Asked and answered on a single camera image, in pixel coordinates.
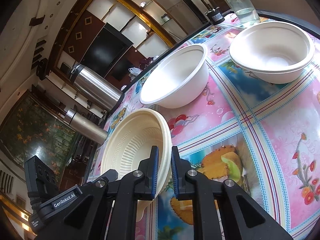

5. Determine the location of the large steel thermos jug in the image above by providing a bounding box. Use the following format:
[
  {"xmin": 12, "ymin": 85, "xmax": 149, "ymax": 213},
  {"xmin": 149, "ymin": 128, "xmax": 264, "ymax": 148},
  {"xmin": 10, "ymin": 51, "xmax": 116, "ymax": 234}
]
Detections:
[{"xmin": 69, "ymin": 64, "xmax": 124, "ymax": 112}]

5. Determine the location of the cream ribbed plastic bowl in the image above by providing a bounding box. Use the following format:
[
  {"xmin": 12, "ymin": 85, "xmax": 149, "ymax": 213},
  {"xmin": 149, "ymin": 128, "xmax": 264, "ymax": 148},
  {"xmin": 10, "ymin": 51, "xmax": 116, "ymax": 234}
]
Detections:
[{"xmin": 100, "ymin": 108, "xmax": 173, "ymax": 223}]

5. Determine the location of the flower garden wall painting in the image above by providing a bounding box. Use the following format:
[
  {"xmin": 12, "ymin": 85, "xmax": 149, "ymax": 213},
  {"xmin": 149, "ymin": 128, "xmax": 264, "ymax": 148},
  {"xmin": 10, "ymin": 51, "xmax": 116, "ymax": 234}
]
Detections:
[{"xmin": 1, "ymin": 95, "xmax": 77, "ymax": 183}]

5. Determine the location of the white paper bowl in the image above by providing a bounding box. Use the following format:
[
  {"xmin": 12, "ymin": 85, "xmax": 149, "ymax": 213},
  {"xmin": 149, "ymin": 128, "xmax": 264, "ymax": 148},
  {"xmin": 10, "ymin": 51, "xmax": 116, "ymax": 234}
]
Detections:
[
  {"xmin": 139, "ymin": 44, "xmax": 209, "ymax": 109},
  {"xmin": 229, "ymin": 21, "xmax": 315, "ymax": 84}
]

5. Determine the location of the small black jar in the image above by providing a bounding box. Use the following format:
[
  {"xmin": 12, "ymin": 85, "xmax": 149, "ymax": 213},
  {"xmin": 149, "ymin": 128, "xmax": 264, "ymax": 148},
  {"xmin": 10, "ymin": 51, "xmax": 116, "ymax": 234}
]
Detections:
[{"xmin": 204, "ymin": 7, "xmax": 225, "ymax": 25}]

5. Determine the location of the colourful plastic tablecloth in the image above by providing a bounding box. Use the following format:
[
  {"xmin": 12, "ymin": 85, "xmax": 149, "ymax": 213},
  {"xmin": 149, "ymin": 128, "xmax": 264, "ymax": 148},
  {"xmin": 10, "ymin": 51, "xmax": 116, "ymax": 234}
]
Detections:
[{"xmin": 87, "ymin": 11, "xmax": 320, "ymax": 240}]

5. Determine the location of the slim steel thermos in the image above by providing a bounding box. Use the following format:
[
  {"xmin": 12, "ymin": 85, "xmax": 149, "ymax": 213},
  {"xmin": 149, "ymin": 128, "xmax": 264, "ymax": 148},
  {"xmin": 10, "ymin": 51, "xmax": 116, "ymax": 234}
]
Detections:
[{"xmin": 63, "ymin": 109, "xmax": 107, "ymax": 145}]

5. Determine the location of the flat screen television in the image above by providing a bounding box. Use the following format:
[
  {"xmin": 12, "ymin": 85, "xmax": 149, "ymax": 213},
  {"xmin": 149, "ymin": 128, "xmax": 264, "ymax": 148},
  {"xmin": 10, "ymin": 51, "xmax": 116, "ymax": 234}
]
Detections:
[{"xmin": 81, "ymin": 23, "xmax": 133, "ymax": 81}]

